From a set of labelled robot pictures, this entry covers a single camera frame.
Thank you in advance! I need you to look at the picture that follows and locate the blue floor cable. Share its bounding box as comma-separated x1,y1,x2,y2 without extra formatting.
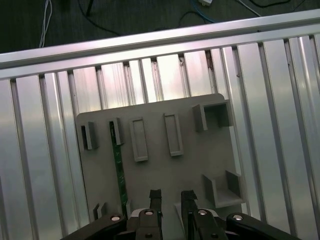
189,0,218,25

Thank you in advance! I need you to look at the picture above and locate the green RAM stick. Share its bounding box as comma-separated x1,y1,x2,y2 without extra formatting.
109,119,129,220

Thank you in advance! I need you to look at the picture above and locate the grey plastic parts rack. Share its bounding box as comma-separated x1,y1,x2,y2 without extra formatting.
76,92,248,240

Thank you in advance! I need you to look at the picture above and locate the white floor cable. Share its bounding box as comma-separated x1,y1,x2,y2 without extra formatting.
38,0,54,49

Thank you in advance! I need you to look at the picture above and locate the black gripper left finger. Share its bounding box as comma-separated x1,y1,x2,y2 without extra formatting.
61,189,163,240

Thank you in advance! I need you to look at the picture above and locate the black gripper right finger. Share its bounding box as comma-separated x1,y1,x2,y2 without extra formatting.
181,190,302,240

